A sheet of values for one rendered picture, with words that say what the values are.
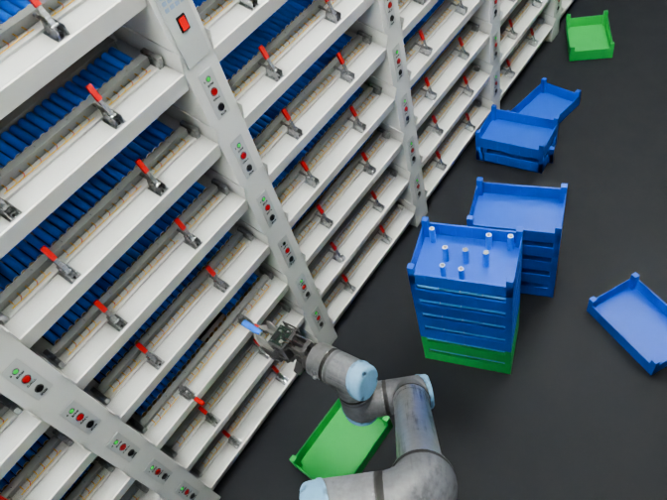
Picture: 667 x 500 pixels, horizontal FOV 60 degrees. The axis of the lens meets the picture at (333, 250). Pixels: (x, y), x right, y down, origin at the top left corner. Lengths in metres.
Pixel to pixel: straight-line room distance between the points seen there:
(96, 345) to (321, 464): 0.94
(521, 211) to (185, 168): 1.20
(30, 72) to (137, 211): 0.38
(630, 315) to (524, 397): 0.49
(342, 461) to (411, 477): 1.09
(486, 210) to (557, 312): 0.46
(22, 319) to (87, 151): 0.36
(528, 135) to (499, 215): 0.72
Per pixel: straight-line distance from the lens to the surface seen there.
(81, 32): 1.18
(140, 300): 1.47
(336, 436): 2.10
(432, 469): 1.01
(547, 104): 3.04
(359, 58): 1.89
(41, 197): 1.21
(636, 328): 2.27
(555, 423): 2.08
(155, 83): 1.32
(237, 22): 1.43
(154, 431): 1.76
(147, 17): 1.30
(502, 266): 1.77
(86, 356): 1.45
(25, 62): 1.16
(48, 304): 1.32
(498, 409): 2.08
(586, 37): 3.48
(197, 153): 1.42
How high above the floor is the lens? 1.92
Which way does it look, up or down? 50 degrees down
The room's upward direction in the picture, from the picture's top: 20 degrees counter-clockwise
